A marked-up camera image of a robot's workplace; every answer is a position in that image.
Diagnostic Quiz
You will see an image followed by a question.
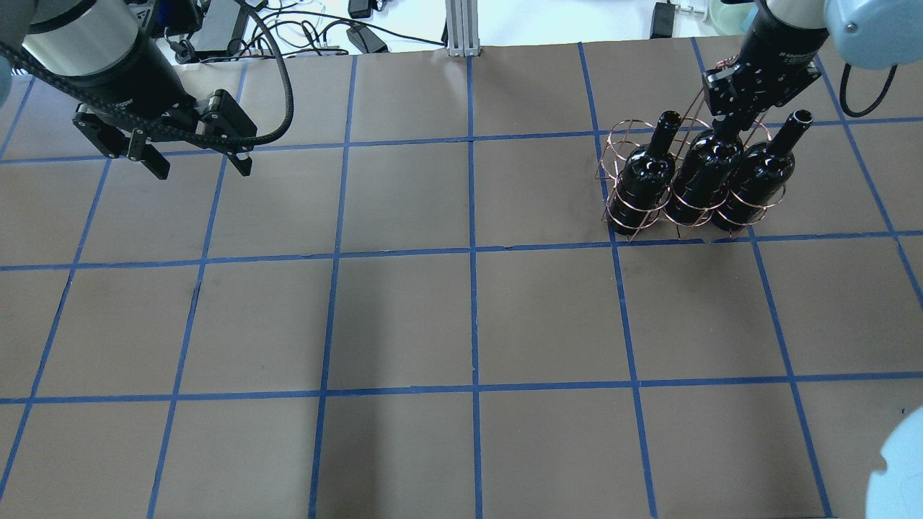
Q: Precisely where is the black corrugated cable hose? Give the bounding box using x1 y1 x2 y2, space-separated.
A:
0 0 295 148

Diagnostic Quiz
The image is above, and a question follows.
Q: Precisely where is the black power brick right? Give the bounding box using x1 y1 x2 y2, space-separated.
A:
649 1 678 40

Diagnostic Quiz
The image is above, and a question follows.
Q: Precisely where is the black power adapter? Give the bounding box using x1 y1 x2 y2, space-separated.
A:
346 25 389 55

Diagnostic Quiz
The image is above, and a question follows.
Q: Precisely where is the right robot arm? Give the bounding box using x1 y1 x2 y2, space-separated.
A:
702 1 922 139

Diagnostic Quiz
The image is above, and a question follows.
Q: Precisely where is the black cable loop right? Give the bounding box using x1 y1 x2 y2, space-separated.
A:
839 63 898 118

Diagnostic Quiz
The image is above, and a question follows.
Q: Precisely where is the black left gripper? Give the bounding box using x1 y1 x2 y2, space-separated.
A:
72 89 257 180

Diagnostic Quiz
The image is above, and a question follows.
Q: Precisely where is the light blue robot base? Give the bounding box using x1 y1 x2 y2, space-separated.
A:
865 408 922 518

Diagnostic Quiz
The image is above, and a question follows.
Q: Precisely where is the aluminium profile post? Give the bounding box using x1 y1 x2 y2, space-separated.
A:
445 0 482 57

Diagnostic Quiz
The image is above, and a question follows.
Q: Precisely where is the dark wine bottle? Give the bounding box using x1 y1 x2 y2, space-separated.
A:
711 109 813 234
609 110 682 237
663 129 743 227

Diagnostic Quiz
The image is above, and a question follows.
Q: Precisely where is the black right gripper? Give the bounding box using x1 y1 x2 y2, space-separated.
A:
702 25 824 141

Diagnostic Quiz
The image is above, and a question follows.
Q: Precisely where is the copper wire wine basket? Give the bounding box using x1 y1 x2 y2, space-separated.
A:
598 115 787 240

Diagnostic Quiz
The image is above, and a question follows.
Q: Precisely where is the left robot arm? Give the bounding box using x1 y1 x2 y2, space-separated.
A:
2 1 257 179

